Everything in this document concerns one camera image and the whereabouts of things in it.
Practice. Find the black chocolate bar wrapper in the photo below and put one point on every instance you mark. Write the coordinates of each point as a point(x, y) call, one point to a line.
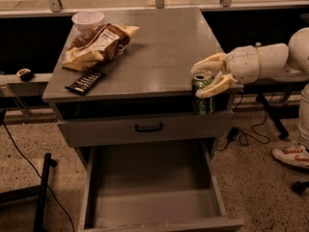
point(85, 82)

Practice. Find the brown yellow chip bag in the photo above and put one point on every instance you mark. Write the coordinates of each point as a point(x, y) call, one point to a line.
point(99, 45)

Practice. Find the black power adapter with cable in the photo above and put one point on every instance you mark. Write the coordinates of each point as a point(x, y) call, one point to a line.
point(243, 137)

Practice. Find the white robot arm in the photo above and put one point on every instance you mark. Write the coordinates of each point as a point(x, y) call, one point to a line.
point(284, 62)

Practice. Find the grey drawer cabinet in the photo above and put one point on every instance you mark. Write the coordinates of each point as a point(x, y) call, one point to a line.
point(151, 77)

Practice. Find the white bowl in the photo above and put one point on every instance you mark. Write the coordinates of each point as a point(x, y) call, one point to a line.
point(87, 20)

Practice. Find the black drawer handle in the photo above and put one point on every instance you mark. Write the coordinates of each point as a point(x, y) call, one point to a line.
point(149, 128)

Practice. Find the black stand leg left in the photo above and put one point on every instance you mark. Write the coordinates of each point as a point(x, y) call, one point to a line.
point(48, 162)

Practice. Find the white orange sneaker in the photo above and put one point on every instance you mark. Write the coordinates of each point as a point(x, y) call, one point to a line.
point(296, 156)

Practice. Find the open grey lower drawer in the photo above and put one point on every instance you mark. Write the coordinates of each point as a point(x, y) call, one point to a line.
point(153, 187)

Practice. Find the closed grey upper drawer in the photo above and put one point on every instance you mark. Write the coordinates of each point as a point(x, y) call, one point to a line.
point(120, 130)

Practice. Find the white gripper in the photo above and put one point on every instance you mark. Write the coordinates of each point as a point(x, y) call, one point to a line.
point(241, 62)

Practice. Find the green soda can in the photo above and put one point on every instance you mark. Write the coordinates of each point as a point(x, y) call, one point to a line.
point(200, 81)

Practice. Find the yellow black tape measure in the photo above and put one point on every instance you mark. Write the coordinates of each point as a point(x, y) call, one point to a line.
point(25, 74)

